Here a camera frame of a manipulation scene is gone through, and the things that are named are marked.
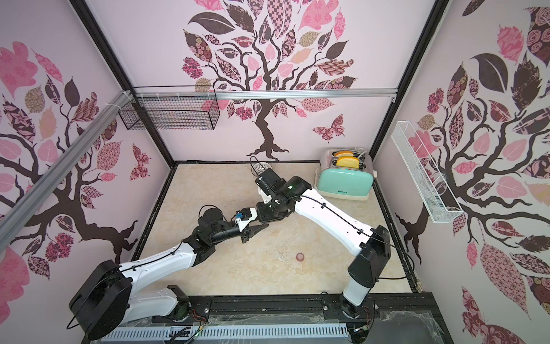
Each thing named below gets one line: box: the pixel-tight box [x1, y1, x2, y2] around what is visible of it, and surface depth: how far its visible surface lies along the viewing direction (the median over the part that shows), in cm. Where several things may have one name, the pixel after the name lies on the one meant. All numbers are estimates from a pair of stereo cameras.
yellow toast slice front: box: [335, 156, 360, 169], surface depth 96 cm
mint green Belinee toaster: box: [313, 147, 377, 202], surface depth 97 cm
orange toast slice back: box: [335, 150, 354, 158], surface depth 99 cm
